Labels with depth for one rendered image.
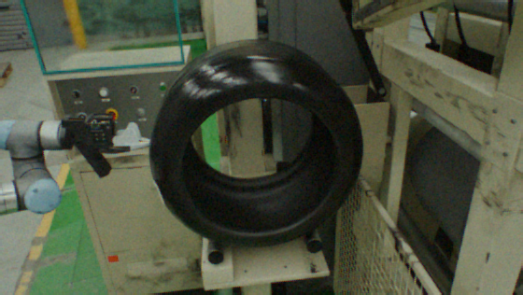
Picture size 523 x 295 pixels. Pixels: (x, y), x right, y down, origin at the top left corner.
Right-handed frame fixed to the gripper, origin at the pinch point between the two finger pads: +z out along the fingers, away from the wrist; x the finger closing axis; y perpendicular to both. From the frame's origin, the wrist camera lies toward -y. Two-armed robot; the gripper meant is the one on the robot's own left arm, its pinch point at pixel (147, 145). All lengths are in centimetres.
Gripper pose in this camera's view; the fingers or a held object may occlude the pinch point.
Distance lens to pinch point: 106.8
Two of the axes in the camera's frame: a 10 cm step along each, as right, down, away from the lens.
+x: -1.1, -4.4, 8.9
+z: 9.9, 0.2, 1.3
